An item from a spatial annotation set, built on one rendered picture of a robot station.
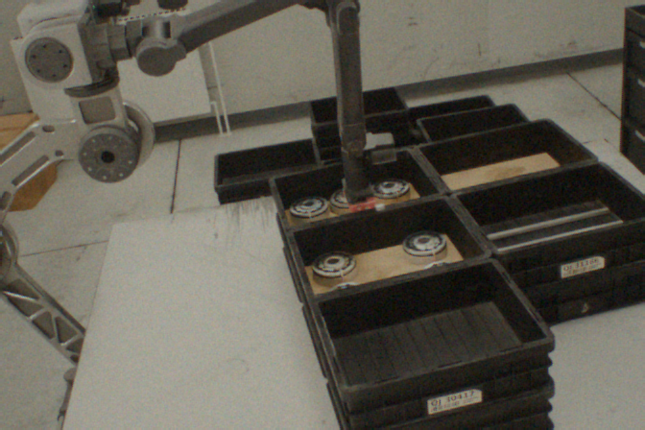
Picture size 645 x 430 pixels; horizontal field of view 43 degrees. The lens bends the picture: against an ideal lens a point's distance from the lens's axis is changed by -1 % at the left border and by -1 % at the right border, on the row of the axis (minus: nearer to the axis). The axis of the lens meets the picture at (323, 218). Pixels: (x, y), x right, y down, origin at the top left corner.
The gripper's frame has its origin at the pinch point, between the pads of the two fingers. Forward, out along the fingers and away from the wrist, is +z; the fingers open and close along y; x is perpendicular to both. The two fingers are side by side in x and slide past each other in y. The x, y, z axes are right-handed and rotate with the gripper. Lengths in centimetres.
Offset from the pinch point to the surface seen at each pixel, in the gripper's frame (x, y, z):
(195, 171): 60, 238, 89
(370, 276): 2.3, -20.7, 3.9
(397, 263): -5.0, -17.4, 3.9
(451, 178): -28.4, 19.2, 4.0
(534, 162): -52, 19, 4
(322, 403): 19, -45, 17
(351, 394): 14, -69, -6
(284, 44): -3, 289, 43
